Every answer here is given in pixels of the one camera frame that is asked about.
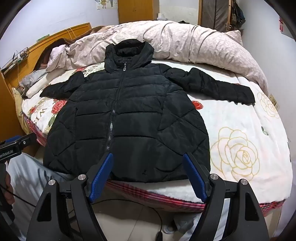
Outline person's left hand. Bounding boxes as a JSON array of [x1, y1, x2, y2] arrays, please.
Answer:
[[4, 172, 15, 205]]

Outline person's grey pants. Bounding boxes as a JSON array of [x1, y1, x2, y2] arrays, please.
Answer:
[[6, 153, 232, 241]]

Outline hanging bags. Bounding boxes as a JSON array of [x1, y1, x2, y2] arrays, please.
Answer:
[[230, 2, 246, 31]]

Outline white pillow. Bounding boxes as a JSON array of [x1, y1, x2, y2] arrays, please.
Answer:
[[25, 76, 57, 98]]

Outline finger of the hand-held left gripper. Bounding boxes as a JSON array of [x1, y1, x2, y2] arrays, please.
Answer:
[[5, 133, 38, 149]]

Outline wall socket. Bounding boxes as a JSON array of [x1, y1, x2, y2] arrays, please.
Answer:
[[269, 93, 279, 110]]

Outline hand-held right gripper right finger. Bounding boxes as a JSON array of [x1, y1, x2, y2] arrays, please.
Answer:
[[183, 152, 271, 241]]

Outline cream cushion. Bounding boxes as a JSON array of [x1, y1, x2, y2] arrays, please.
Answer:
[[13, 88, 26, 130]]

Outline black cable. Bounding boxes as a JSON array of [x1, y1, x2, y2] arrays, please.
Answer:
[[92, 199, 164, 241]]

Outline wooden door frame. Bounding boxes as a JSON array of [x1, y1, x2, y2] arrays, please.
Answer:
[[197, 0, 203, 26]]

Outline wooden wardrobe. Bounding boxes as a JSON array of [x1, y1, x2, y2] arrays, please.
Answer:
[[118, 0, 160, 24]]

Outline wall poster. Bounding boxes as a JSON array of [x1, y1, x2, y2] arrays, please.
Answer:
[[95, 0, 117, 10]]

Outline pink patterned duvet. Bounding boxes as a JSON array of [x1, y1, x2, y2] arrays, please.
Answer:
[[46, 20, 269, 93]]

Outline black hooded puffer jacket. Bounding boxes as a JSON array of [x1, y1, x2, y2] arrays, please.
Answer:
[[40, 39, 256, 183]]

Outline brown blanket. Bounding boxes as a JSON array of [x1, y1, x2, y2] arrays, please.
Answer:
[[44, 38, 70, 67]]

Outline wooden headboard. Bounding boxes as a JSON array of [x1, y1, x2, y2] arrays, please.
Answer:
[[0, 22, 93, 139]]

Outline white floral bed sheet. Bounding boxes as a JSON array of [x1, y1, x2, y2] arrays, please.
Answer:
[[22, 59, 292, 202]]

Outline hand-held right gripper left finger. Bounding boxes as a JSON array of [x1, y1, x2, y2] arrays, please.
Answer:
[[26, 152, 114, 241]]

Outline wire rack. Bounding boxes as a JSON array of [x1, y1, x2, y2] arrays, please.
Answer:
[[1, 47, 30, 70]]

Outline grey fabric wardrobe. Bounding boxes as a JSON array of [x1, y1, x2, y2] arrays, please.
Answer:
[[202, 0, 232, 32]]

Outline grey pillow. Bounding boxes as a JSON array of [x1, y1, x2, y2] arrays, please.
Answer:
[[21, 69, 48, 89]]

